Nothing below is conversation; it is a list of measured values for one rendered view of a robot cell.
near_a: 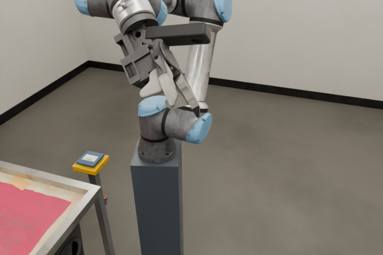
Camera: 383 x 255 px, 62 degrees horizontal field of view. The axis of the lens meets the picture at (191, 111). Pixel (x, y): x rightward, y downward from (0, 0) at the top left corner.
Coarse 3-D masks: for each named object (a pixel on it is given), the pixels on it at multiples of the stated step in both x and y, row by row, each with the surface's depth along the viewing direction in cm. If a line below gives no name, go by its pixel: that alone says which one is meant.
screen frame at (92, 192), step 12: (0, 168) 151; (12, 168) 149; (24, 168) 149; (36, 180) 146; (48, 180) 143; (60, 180) 143; (72, 180) 143; (84, 192) 139; (96, 192) 137; (84, 204) 131; (72, 216) 125; (60, 228) 121; (72, 228) 124; (48, 240) 116; (60, 240) 118; (48, 252) 112
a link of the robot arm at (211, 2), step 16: (192, 0) 103; (208, 0) 101; (224, 0) 100; (192, 16) 104; (208, 16) 102; (224, 16) 102; (192, 48) 106; (208, 48) 105; (192, 64) 106; (208, 64) 107; (192, 80) 107; (208, 80) 109; (176, 112) 110; (192, 112) 107; (176, 128) 109; (192, 128) 106; (208, 128) 114
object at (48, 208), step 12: (36, 192) 141; (24, 204) 135; (36, 204) 135; (48, 204) 135; (60, 204) 135; (36, 216) 130; (48, 216) 130; (36, 228) 125; (48, 228) 125; (36, 240) 120; (24, 252) 116
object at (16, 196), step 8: (0, 184) 145; (8, 184) 145; (0, 192) 141; (8, 192) 141; (16, 192) 141; (24, 192) 141; (0, 200) 137; (8, 200) 137; (16, 200) 137; (8, 208) 133
